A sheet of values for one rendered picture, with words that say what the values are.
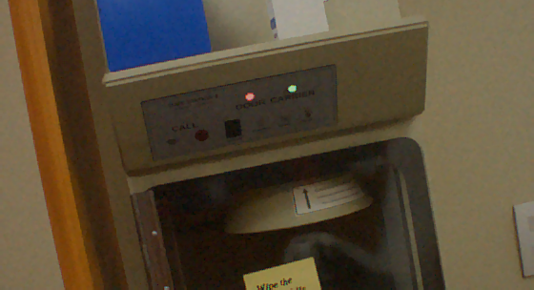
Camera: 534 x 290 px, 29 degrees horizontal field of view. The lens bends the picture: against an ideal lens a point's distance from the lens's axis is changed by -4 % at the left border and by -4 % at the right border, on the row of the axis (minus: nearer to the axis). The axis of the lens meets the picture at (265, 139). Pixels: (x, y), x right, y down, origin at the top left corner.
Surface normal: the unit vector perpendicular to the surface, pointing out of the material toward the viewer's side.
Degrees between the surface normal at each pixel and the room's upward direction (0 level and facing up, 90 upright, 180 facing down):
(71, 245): 90
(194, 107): 135
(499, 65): 90
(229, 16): 90
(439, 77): 90
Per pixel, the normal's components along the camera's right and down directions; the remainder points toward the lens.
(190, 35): 0.10, 0.04
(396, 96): 0.20, 0.72
